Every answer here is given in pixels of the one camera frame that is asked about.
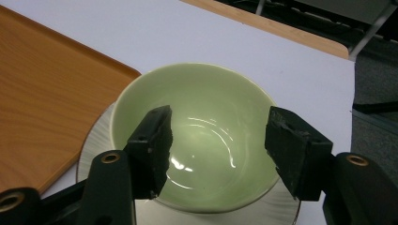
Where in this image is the green ceramic bowl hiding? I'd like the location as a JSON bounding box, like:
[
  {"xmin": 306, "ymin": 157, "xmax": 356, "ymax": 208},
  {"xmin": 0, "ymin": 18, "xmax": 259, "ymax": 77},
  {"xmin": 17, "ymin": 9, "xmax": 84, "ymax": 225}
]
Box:
[{"xmin": 110, "ymin": 62, "xmax": 282, "ymax": 215}]

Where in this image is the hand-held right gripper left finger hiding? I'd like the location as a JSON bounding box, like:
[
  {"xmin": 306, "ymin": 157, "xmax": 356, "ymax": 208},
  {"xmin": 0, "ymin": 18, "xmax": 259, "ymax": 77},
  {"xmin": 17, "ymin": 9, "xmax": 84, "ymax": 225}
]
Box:
[{"xmin": 123, "ymin": 104, "xmax": 174, "ymax": 201}]

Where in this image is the metal stand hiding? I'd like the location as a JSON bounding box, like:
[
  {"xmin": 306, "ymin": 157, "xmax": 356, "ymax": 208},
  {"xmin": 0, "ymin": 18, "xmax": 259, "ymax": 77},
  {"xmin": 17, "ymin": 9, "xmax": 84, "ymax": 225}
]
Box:
[{"xmin": 347, "ymin": 2, "xmax": 398, "ymax": 62}]

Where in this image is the white ribbed plate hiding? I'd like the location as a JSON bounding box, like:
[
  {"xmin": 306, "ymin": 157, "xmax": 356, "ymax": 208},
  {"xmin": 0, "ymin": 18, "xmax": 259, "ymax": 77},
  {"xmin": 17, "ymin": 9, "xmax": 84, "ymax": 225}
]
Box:
[{"xmin": 76, "ymin": 102, "xmax": 302, "ymax": 225}]

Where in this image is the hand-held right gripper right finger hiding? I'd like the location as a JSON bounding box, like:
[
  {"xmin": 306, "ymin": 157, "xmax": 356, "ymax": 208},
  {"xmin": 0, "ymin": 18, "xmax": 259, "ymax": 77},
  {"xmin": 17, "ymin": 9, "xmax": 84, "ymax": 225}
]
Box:
[{"xmin": 264, "ymin": 105, "xmax": 334, "ymax": 202}]

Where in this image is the wooden tray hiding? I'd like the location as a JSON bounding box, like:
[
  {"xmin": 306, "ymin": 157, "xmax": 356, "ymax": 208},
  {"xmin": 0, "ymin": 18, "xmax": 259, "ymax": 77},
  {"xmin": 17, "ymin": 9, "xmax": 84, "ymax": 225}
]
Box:
[{"xmin": 0, "ymin": 5, "xmax": 143, "ymax": 195}]

